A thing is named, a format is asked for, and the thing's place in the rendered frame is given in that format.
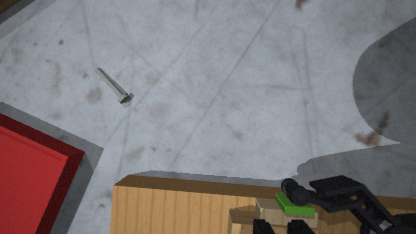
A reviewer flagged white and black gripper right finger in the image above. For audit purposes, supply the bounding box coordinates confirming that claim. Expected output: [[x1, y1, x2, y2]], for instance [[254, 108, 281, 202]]
[[287, 219, 315, 234]]

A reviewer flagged red rectangular tray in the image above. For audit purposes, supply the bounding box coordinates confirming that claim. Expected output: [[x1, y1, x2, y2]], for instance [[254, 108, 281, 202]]
[[0, 113, 85, 234]]

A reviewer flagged light brown wooden board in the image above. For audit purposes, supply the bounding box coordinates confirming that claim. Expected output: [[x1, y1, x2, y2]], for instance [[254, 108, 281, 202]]
[[110, 175, 416, 234]]

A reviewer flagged grey metal screw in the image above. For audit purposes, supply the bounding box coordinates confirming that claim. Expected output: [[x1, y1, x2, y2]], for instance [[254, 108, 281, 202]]
[[96, 68, 129, 104]]

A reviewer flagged small wooden block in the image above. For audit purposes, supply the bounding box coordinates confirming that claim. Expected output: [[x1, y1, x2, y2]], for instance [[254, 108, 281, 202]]
[[227, 210, 319, 234]]

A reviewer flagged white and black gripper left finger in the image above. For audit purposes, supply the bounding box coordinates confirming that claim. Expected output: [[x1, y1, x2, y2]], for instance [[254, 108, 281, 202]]
[[253, 219, 275, 234]]

